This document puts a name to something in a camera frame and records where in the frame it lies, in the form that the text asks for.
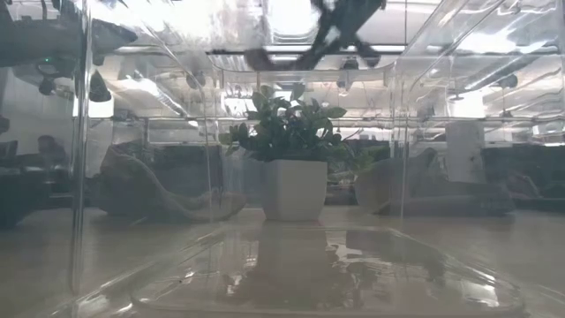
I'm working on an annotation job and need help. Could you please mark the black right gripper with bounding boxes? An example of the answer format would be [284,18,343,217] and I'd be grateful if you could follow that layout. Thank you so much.
[244,0,386,72]

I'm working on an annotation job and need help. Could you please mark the grey cloth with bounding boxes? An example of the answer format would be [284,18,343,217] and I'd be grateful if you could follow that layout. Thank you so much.
[352,147,516,217]
[94,144,248,224]

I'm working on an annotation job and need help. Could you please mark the bright ceiling light panel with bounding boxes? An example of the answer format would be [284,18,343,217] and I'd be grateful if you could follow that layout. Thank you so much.
[267,0,320,42]

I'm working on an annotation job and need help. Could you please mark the person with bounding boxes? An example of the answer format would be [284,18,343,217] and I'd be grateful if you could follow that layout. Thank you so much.
[36,134,68,168]

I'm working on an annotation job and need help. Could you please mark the green leafy plant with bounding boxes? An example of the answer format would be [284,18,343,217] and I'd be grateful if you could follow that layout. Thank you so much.
[219,83,376,174]

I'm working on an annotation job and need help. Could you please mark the dark office desk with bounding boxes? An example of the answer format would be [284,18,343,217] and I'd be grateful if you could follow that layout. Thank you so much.
[0,165,74,229]

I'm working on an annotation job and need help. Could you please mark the white square plant pot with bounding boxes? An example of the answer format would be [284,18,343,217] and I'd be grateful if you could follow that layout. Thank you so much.
[260,159,329,223]

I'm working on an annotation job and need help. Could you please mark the white room pillar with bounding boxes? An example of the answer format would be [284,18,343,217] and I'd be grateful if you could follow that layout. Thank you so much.
[444,120,486,185]

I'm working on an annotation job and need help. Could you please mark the clear plastic storage bin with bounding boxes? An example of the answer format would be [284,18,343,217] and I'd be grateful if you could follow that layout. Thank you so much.
[0,0,565,318]

